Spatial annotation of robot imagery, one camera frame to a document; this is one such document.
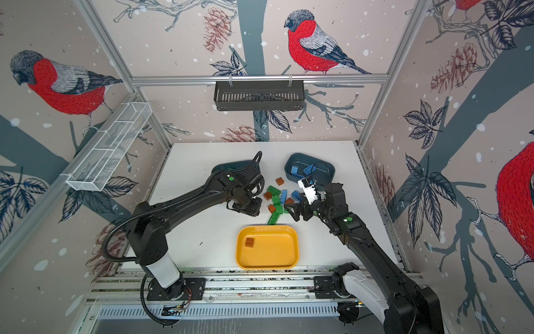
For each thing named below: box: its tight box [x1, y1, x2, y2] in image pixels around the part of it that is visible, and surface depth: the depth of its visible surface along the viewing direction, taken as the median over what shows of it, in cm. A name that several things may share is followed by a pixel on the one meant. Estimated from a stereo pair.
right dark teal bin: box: [284, 152, 336, 186], surface depth 109 cm
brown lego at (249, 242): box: [244, 237, 255, 248], surface depth 85 cm
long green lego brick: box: [267, 211, 281, 226], surface depth 92 cm
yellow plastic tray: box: [235, 224, 300, 270], surface depth 84 cm
